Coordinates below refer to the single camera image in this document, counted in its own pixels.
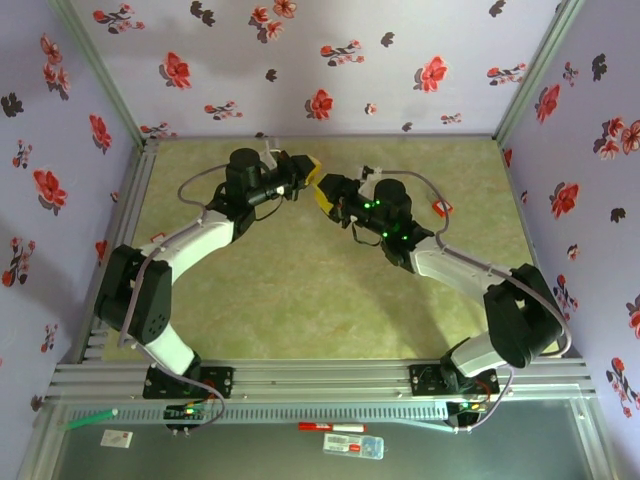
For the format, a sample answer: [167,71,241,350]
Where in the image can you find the green circuit board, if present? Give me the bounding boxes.
[163,402,214,424]
[446,398,490,417]

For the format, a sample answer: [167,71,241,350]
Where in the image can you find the red marker pen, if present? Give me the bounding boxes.
[298,422,368,434]

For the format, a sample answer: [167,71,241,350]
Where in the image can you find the clear plastic box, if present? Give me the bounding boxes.
[322,433,386,461]

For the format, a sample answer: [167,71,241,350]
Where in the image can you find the green pen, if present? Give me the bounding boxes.
[59,407,121,433]

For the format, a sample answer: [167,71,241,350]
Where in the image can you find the white card red print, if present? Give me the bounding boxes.
[99,429,134,448]

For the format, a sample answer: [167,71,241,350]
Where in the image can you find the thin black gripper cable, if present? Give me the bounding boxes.
[252,196,285,222]
[351,223,385,248]

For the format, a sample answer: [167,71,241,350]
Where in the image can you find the grey left arm cable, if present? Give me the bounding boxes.
[117,163,234,436]

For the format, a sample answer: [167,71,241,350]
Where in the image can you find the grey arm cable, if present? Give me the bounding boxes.
[384,170,574,434]
[117,163,234,436]

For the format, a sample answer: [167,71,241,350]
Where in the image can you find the aluminium side rail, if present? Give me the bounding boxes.
[79,138,160,362]

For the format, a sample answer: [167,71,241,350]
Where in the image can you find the aluminium corner post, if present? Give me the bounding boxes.
[492,0,587,144]
[47,0,149,149]

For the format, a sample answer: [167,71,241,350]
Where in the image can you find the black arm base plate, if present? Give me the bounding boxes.
[408,363,501,397]
[142,364,236,400]

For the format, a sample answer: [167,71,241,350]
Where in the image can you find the wide aluminium frame rail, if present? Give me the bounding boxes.
[47,357,599,402]

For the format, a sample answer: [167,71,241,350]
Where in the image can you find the slotted grey cable duct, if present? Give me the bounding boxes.
[64,404,451,427]

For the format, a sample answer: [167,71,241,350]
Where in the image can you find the grey right arm cable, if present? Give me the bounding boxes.
[384,170,574,434]

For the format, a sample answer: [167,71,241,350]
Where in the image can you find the aluminium frame leg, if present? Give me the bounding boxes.
[569,394,619,480]
[18,399,67,480]

